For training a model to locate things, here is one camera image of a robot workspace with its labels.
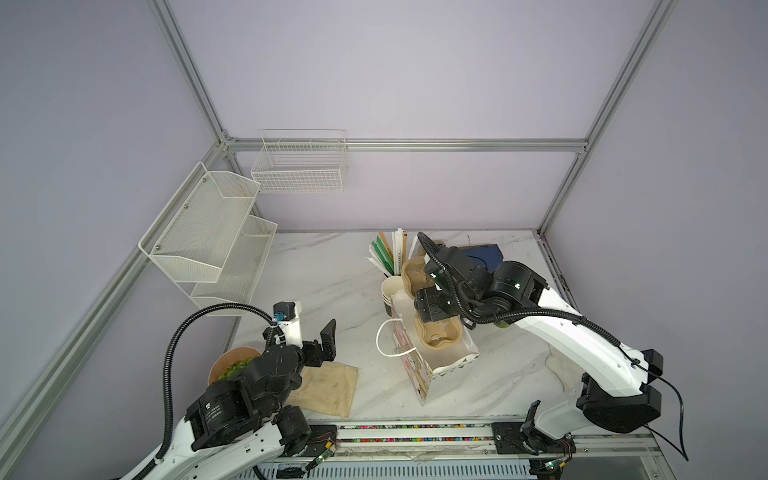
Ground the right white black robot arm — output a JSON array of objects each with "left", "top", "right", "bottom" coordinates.
[{"left": 414, "top": 232, "right": 664, "bottom": 460}]

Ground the white wire basket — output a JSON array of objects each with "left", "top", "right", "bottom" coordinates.
[{"left": 251, "top": 129, "right": 348, "bottom": 194}]

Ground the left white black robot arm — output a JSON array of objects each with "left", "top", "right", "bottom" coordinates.
[{"left": 126, "top": 302, "right": 337, "bottom": 479}]

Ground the white mesh shelf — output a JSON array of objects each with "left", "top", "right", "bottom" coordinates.
[
  {"left": 190, "top": 215, "right": 278, "bottom": 309},
  {"left": 138, "top": 163, "right": 260, "bottom": 283}
]

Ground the stack of paper cups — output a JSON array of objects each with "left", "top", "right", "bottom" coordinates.
[{"left": 381, "top": 276, "right": 409, "bottom": 318}]

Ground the white paper gift bag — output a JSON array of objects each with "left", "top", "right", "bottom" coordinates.
[{"left": 375, "top": 297, "right": 479, "bottom": 405}]

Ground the bundle of wrapped straws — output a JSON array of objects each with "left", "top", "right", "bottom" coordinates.
[{"left": 366, "top": 228, "right": 425, "bottom": 277}]

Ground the upper white mesh shelf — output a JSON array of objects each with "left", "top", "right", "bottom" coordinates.
[{"left": 138, "top": 163, "right": 260, "bottom": 283}]

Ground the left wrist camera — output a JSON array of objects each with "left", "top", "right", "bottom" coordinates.
[{"left": 273, "top": 301, "right": 303, "bottom": 347}]

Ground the lower white mesh shelf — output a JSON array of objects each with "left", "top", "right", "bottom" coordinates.
[{"left": 190, "top": 215, "right": 278, "bottom": 309}]

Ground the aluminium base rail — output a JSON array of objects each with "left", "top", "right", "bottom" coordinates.
[{"left": 164, "top": 416, "right": 661, "bottom": 466}]

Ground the brown bowl with greens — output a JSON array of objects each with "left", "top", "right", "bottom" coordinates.
[{"left": 208, "top": 346, "right": 261, "bottom": 385}]

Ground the single brown pulp cup carrier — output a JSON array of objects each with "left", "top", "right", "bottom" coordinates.
[{"left": 414, "top": 317, "right": 464, "bottom": 351}]

